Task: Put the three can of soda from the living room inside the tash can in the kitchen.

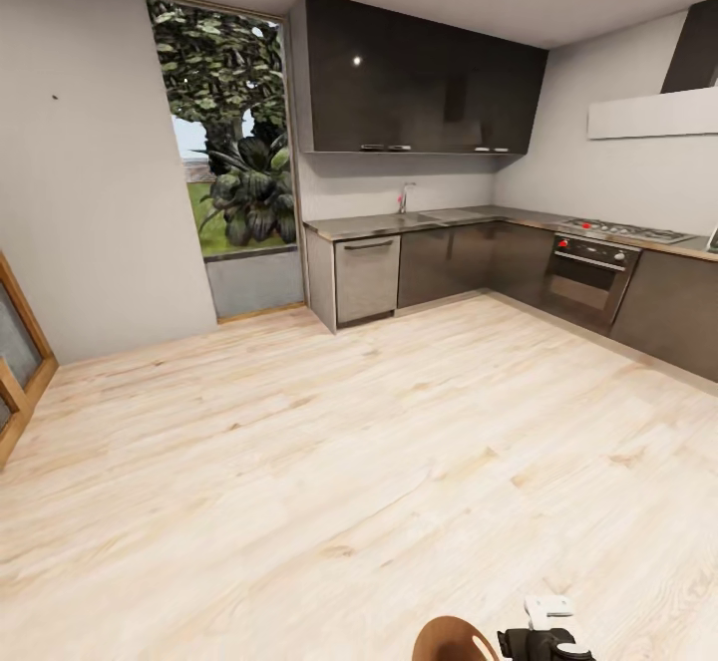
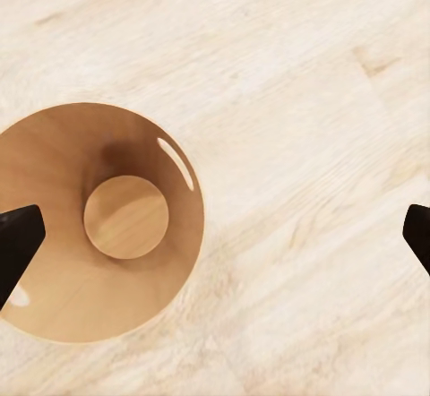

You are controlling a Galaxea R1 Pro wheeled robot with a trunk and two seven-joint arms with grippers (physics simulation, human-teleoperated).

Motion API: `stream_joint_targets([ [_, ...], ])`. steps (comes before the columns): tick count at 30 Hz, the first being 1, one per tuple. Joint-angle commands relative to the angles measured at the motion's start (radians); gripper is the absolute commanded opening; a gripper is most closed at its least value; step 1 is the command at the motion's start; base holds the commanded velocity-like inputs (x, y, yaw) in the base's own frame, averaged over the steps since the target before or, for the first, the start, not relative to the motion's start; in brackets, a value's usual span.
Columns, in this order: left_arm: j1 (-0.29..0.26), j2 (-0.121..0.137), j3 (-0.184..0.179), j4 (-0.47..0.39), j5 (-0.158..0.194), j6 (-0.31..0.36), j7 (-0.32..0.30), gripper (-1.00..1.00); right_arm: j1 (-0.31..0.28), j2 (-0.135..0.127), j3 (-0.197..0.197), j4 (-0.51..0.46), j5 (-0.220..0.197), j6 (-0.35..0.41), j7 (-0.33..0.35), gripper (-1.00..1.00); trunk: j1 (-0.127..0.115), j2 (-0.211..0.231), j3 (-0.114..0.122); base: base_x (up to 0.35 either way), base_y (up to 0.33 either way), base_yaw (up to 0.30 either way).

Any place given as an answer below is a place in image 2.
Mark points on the trash can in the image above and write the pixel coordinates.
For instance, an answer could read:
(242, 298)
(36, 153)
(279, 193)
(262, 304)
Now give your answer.
(124, 228)

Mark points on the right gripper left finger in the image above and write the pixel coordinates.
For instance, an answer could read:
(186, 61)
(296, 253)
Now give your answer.
(21, 234)

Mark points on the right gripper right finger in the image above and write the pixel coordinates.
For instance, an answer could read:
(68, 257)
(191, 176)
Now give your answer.
(416, 231)

